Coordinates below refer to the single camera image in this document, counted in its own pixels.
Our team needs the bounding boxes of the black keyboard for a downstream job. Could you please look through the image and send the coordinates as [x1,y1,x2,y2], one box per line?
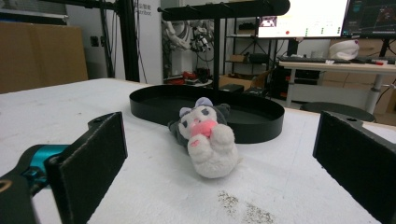
[277,55,352,65]

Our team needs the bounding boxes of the dark computer monitor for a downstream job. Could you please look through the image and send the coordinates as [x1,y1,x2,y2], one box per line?
[341,0,396,40]

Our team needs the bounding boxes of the black metal pole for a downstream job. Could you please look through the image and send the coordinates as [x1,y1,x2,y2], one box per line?
[114,0,140,83]

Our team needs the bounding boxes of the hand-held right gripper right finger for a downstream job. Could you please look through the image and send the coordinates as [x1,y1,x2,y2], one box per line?
[312,110,396,224]

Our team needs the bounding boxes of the brown cardboard sheet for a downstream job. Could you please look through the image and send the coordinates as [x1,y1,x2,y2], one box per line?
[0,21,89,94]

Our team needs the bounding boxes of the white cap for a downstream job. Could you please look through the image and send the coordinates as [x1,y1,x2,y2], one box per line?
[329,39,361,62]

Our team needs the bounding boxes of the white banner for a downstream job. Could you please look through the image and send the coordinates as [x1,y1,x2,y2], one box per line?
[134,0,163,86]

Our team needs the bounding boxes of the black metal shelf rack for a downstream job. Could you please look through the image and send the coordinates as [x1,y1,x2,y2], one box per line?
[222,17,278,84]

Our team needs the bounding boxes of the black stand with oval tray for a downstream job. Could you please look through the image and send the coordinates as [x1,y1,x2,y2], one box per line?
[129,0,291,145]

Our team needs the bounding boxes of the black round stool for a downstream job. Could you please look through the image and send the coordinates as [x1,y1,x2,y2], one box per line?
[300,101,376,123]

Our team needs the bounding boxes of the brown cardboard box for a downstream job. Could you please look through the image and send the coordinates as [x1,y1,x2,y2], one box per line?
[218,74,254,91]

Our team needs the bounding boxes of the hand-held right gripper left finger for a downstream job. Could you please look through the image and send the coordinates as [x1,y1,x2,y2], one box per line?
[45,111,129,224]

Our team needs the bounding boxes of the grey and white plush toy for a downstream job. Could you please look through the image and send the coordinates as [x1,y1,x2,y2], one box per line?
[167,96,240,180]

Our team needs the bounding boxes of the bright computer monitor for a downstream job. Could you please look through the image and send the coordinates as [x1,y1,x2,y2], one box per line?
[257,0,350,39]

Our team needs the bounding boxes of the white desk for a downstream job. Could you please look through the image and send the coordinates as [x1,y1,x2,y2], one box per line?
[277,60,396,115]

